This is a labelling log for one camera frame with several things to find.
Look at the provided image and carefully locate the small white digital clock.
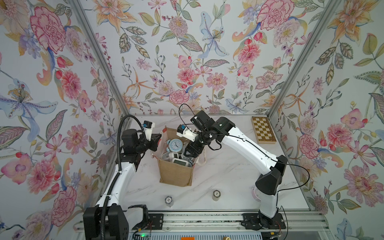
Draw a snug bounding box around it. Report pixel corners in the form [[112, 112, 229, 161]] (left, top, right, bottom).
[[172, 158, 193, 168]]

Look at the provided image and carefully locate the light blue twin bell clock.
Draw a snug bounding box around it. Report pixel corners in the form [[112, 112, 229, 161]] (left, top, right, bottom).
[[166, 138, 184, 153]]

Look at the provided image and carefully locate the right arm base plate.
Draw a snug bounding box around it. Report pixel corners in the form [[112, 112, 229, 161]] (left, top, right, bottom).
[[241, 212, 287, 231]]

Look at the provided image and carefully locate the small silver cylinder clock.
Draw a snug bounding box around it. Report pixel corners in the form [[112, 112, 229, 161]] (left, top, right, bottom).
[[165, 196, 174, 207]]

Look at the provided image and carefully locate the wooden chess board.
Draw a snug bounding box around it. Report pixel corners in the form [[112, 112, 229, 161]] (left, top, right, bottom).
[[251, 116, 277, 144]]

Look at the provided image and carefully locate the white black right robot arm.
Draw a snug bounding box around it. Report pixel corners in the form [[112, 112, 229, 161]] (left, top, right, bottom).
[[177, 111, 288, 220]]

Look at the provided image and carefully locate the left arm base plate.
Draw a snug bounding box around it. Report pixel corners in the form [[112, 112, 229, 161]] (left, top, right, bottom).
[[127, 213, 164, 231]]

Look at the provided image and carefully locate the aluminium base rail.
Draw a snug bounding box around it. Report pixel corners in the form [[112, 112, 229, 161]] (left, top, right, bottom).
[[73, 210, 331, 233]]

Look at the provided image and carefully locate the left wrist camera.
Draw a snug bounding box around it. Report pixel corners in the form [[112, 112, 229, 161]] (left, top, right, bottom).
[[142, 121, 156, 141]]

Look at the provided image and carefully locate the pink round alarm clock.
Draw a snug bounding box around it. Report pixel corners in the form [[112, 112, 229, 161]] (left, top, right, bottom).
[[252, 187, 260, 202]]

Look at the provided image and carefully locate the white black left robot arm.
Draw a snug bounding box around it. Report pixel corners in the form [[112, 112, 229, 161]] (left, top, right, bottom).
[[83, 115, 161, 240]]

